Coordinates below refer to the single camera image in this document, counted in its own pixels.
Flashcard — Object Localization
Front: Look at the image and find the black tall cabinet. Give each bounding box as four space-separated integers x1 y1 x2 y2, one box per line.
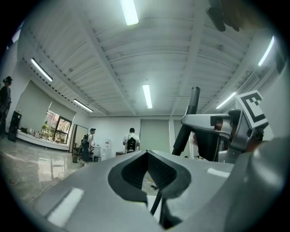
8 110 23 143

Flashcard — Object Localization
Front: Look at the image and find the white water dispenser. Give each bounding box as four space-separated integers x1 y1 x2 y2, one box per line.
101 139 113 161

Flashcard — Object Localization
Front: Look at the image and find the grey roller blind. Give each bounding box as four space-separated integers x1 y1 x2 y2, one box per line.
16 80 77 131

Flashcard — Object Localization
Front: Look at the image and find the white floor cable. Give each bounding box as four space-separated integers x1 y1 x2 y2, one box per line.
28 171 70 205

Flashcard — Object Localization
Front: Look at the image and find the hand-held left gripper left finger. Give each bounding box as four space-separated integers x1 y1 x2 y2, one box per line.
29 149 164 232

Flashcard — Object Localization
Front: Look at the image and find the dark-framed window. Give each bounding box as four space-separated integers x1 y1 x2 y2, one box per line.
41 109 73 145

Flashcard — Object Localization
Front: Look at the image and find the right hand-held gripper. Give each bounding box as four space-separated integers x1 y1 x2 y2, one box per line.
180 90 271 164

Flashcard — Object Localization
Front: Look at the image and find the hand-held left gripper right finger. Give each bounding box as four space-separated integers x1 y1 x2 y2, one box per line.
147 149 236 230

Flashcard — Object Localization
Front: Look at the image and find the long ceiling light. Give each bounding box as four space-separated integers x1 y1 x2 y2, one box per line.
142 84 153 109
215 92 237 110
258 35 276 67
119 0 140 26
73 98 94 113
30 57 53 82

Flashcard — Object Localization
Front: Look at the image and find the black office chair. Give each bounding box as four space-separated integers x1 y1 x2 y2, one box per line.
126 137 138 152

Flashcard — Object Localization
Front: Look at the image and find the dark-framed standing board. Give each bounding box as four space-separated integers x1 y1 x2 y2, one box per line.
68 123 89 154

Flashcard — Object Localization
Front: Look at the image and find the white window ledge counter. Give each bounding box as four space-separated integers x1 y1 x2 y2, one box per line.
16 130 70 152

